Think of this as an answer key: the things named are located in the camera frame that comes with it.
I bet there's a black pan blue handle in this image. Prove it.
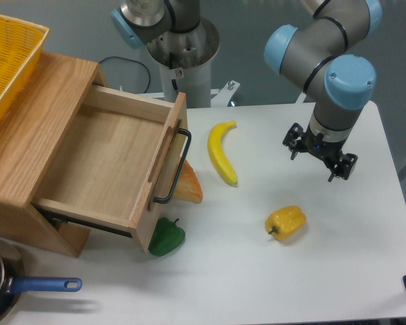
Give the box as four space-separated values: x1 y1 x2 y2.
0 240 83 321

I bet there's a wooden drawer cabinet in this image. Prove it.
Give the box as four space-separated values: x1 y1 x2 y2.
0 52 106 257

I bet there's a yellow plastic basket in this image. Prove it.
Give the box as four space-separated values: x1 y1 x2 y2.
0 14 49 122

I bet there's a yellow bell pepper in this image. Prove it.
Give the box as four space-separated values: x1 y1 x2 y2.
265 206 307 241

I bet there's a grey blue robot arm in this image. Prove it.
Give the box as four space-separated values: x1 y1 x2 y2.
111 1 382 179

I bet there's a green bell pepper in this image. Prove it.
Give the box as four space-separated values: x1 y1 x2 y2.
148 217 185 257

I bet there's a black floor cable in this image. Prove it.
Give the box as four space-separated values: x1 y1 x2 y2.
98 56 152 93

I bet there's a yellow banana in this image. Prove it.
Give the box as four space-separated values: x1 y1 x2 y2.
207 121 238 187

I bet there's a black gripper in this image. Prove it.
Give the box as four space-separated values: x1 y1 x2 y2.
282 123 358 182

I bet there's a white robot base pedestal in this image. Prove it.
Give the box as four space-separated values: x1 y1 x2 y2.
147 18 240 108

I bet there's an open wooden drawer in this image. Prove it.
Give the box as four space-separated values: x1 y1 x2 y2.
33 86 191 251

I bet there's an orange bread slice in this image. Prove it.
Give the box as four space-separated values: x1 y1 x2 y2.
174 160 203 204

